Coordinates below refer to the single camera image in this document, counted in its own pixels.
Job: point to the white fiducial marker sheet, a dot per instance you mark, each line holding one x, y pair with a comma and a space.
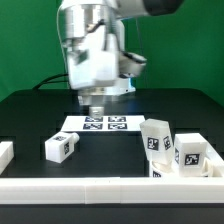
106, 123

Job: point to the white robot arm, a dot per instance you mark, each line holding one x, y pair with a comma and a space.
83, 17

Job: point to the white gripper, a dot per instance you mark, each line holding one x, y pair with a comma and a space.
98, 68

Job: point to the white U-shaped fence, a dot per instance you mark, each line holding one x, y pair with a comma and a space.
116, 190

